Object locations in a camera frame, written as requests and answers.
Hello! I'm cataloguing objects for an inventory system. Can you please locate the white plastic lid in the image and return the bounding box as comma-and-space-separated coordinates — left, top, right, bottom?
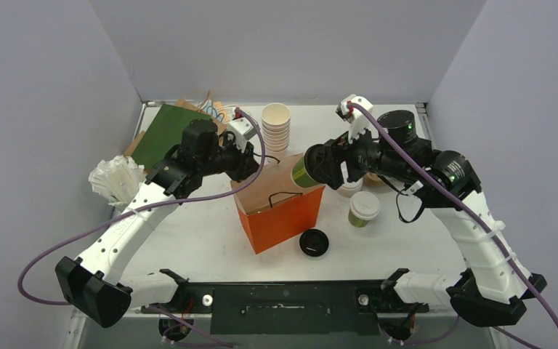
349, 191, 381, 221

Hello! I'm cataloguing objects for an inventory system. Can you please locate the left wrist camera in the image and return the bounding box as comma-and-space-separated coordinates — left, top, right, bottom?
227, 108, 256, 151

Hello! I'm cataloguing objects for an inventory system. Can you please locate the brown paper bags stack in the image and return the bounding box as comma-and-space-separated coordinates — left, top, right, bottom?
123, 89, 235, 156

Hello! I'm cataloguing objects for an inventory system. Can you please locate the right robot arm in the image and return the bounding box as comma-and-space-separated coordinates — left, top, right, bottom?
291, 109, 546, 327

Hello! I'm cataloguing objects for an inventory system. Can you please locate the stack of pulp cup carriers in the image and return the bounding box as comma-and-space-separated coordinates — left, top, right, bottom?
363, 173, 387, 188

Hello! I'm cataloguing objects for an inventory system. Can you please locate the orange paper bag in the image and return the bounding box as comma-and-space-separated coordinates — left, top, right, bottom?
230, 153, 325, 254

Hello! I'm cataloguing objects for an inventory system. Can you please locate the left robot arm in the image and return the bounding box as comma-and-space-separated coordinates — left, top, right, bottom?
55, 117, 261, 328

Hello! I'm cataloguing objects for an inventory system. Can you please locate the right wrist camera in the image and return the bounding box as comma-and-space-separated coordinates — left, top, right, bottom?
336, 94, 374, 144

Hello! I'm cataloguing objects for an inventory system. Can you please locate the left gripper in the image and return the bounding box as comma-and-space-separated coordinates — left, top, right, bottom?
198, 133, 261, 184

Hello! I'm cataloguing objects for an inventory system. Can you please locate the green paper bag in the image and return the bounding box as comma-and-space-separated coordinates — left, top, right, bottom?
131, 105, 211, 169

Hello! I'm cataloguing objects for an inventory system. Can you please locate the white wrapped straws bundle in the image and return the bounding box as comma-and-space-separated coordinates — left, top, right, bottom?
88, 155, 145, 209

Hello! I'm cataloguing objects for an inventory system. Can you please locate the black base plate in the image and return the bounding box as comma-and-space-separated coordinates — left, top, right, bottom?
159, 280, 430, 335

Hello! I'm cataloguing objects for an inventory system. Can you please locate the stack of paper cups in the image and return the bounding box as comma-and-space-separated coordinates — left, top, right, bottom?
262, 103, 291, 159

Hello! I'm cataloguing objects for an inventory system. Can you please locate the green paper cup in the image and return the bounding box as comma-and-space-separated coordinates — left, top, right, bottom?
348, 211, 370, 228
291, 155, 322, 189

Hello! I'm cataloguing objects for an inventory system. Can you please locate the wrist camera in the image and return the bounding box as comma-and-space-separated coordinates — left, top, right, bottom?
336, 94, 374, 144
227, 108, 256, 151

